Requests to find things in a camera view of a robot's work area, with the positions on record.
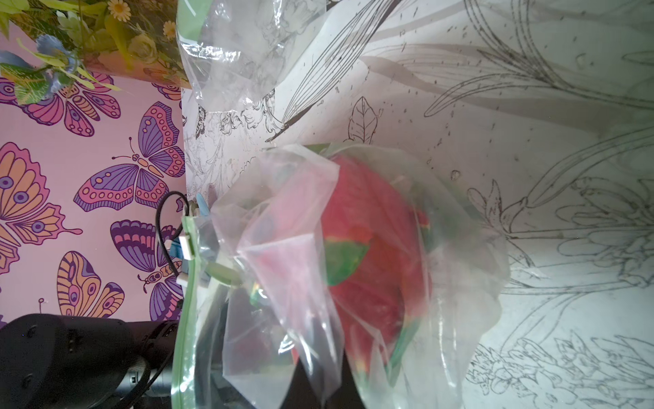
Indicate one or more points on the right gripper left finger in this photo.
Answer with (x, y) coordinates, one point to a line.
(300, 394)

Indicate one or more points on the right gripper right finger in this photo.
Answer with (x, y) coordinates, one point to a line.
(349, 397)

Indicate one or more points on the clear zip-top bag green seal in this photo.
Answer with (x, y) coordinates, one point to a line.
(236, 52)

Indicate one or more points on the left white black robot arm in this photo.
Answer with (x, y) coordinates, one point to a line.
(56, 361)

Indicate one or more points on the potted plant yellow green leaves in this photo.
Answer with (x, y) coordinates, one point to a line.
(75, 41)

